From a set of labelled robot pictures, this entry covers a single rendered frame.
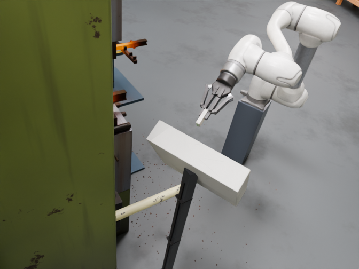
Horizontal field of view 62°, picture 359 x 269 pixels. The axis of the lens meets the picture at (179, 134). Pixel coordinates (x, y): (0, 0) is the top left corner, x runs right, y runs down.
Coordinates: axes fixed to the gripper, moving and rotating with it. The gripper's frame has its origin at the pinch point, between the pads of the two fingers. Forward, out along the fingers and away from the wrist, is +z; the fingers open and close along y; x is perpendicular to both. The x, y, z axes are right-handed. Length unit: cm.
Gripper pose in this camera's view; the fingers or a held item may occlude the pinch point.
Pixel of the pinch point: (202, 117)
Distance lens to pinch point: 115.6
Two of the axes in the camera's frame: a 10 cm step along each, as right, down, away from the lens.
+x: -1.6, -3.7, -9.1
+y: -8.3, -4.6, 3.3
